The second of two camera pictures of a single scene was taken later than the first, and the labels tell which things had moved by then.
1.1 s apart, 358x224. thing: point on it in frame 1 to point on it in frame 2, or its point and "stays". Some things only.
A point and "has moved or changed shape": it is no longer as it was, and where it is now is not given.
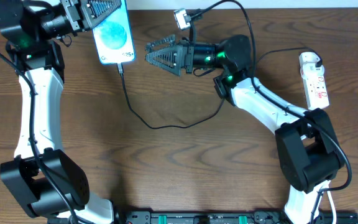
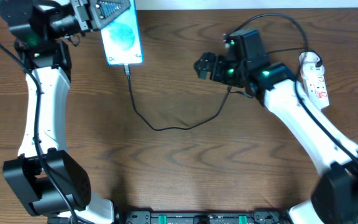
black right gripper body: [188, 56] to [215, 66]
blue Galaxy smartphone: [114, 38] has moved or changed shape
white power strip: [316, 92] stays
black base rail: [230, 217] stays
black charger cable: [120, 70] to [211, 117]
